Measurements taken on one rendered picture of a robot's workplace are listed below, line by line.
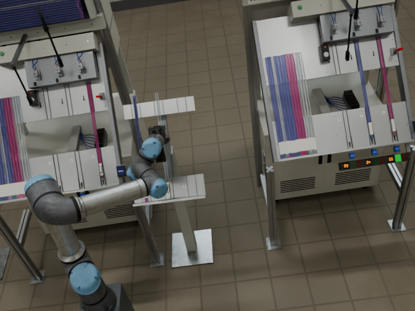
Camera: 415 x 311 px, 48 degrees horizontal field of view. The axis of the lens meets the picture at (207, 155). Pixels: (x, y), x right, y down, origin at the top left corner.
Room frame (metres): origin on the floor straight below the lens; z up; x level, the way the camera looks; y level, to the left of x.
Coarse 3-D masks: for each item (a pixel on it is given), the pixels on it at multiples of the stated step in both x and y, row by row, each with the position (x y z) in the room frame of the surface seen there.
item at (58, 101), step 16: (0, 80) 2.07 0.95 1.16; (16, 80) 2.05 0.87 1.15; (96, 80) 2.00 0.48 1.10; (0, 96) 2.01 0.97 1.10; (48, 96) 1.98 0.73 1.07; (64, 96) 1.97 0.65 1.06; (80, 96) 1.95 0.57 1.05; (32, 112) 1.94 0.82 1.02; (48, 112) 1.92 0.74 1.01; (64, 112) 1.91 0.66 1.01; (80, 112) 1.90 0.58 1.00
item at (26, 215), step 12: (84, 0) 2.07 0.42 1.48; (84, 12) 2.15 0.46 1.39; (60, 24) 2.08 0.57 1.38; (72, 132) 2.19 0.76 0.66; (72, 144) 2.07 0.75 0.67; (84, 144) 2.08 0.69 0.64; (132, 180) 1.64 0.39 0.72; (24, 216) 1.92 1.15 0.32; (24, 228) 1.81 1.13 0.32; (24, 240) 1.75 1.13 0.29; (156, 264) 1.63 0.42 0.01
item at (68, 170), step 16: (32, 160) 1.78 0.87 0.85; (48, 160) 1.76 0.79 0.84; (64, 160) 1.75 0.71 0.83; (80, 160) 1.74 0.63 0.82; (96, 160) 1.73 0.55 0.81; (112, 160) 1.72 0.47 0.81; (32, 176) 1.72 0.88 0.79; (64, 176) 1.70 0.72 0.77; (80, 176) 1.69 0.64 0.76; (96, 176) 1.68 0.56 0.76; (112, 176) 1.67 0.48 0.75
